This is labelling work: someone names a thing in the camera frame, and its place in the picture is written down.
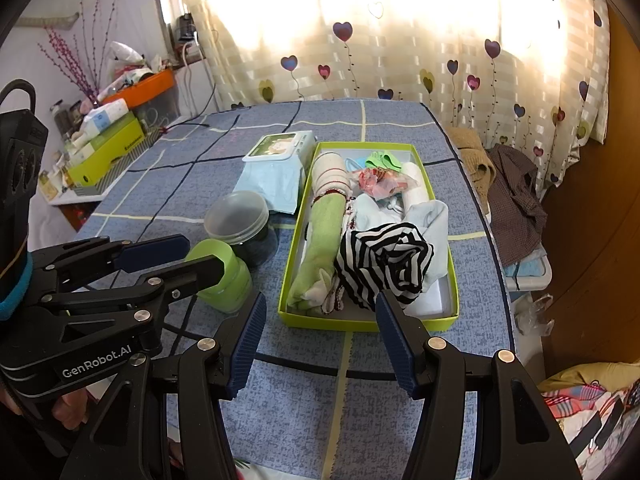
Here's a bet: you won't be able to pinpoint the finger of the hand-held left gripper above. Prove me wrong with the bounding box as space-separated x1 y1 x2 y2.
42 255 226 311
50 234 191 278

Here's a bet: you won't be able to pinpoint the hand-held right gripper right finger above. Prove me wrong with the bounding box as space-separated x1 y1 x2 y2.
375 290 583 480

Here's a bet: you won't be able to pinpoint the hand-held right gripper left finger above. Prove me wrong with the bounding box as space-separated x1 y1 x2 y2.
59 291 268 480

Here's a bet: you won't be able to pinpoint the green plastic jar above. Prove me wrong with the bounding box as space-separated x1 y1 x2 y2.
184 239 254 314

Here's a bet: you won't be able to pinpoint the clear plastic jar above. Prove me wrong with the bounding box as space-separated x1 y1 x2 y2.
203 190 280 270

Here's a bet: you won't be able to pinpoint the black white striped cloth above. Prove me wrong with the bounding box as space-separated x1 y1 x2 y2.
333 223 435 311

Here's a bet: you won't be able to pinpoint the green towel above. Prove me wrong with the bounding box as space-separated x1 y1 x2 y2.
286 193 350 314

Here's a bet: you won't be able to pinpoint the light blue cloth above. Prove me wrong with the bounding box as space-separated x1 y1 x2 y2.
352 194 450 281

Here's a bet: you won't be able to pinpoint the cream sock red stripes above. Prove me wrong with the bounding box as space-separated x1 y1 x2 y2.
310 152 355 200

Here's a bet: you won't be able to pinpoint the pink floral cloth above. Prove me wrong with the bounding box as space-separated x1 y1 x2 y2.
355 167 401 200

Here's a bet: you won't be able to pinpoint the small green socks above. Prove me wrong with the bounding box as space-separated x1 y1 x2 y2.
364 151 403 172

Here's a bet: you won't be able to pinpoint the person's left hand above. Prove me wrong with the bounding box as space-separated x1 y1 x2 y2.
52 392 93 428

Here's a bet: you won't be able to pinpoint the blue checked blanket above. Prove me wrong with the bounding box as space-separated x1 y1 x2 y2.
74 99 517 480

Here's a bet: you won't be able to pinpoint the lime green cardboard box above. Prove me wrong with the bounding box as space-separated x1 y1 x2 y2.
66 122 147 187

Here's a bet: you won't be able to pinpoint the light blue wet wipes pack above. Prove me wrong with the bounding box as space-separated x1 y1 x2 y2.
238 130 319 215

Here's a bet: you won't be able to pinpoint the pale green cardboard box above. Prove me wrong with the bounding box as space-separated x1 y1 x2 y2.
66 112 139 167

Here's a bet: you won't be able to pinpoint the clear storage bin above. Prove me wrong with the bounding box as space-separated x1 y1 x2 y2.
131 87 181 129

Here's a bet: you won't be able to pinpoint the clear plastic bag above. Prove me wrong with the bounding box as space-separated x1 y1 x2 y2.
516 294 554 337

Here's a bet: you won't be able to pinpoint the white blue tissue pack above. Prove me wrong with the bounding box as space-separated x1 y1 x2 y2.
81 99 130 129

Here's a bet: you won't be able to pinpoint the white plastic basket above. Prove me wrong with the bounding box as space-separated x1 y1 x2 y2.
501 254 554 292

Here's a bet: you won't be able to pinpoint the blue folded cloth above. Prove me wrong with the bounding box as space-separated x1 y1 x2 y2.
504 254 549 279

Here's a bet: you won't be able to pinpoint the glass jar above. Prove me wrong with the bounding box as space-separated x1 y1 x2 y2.
49 99 74 137

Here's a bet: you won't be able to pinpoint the orange basket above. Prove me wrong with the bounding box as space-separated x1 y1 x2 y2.
101 68 176 109

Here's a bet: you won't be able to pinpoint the brown plaid shirt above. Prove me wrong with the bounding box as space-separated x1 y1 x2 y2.
486 143 549 268

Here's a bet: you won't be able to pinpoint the tan sweater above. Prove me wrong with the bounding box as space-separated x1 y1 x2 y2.
444 127 497 212

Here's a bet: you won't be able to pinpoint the white plastic bag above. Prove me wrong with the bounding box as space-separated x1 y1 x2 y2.
106 41 152 69

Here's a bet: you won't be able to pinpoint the pink flower branches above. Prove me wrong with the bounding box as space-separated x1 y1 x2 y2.
36 0 124 104

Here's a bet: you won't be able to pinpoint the yellow pink bedding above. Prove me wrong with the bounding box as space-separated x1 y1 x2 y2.
536 361 640 480

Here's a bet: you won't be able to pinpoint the wooden wardrobe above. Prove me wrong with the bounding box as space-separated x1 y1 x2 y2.
539 4 640 397

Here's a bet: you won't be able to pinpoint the heart print curtain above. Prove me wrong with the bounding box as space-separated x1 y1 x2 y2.
151 0 612 192

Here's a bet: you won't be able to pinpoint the white cable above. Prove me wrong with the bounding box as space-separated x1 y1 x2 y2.
179 41 195 122

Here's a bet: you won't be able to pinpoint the wrapped wall pipe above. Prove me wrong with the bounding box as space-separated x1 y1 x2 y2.
16 11 82 29

